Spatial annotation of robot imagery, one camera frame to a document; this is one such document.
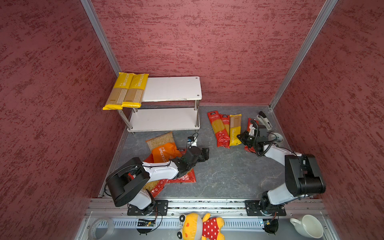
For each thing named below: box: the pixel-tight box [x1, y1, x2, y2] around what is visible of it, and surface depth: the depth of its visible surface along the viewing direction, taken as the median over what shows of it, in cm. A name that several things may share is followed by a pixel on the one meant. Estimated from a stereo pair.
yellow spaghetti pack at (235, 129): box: [229, 114, 242, 147], surface depth 104 cm
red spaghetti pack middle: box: [219, 113, 231, 137], surface depth 109 cm
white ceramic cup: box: [290, 214, 324, 239], surface depth 65 cm
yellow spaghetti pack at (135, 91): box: [121, 73, 149, 108], surface depth 79 cm
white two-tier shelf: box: [117, 76, 203, 132], surface depth 87 cm
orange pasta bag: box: [145, 131, 182, 163], surface depth 92 cm
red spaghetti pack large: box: [207, 110, 230, 149], surface depth 104 cm
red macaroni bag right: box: [166, 168, 197, 184], surface depth 83 cm
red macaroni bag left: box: [143, 178, 178, 198], surface depth 79 cm
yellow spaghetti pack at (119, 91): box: [102, 72, 135, 111], surface depth 78 cm
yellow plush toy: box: [177, 212, 225, 240], surface depth 65 cm
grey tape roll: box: [268, 131, 284, 144], surface depth 102 cm
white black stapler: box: [257, 111, 273, 131], surface depth 110 cm
